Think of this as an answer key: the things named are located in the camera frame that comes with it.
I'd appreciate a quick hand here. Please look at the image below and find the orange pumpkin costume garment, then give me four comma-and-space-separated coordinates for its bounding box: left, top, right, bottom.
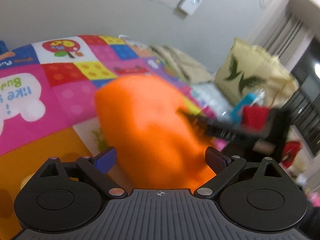
95, 75, 215, 190

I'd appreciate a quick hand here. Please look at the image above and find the red plush toy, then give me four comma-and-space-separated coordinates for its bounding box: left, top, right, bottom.
241, 105, 270, 131

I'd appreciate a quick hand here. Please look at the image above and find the yellow pillow with bird print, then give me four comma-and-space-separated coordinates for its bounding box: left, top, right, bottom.
214, 38, 299, 107

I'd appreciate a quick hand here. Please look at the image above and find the colourful cartoon patchwork blanket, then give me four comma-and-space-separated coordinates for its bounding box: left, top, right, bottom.
1, 35, 214, 239

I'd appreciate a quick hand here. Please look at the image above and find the beige folded cloth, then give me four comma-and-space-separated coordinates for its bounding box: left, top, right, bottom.
149, 45, 214, 85

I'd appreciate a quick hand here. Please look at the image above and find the white wall box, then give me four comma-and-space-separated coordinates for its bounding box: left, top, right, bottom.
178, 0, 202, 16

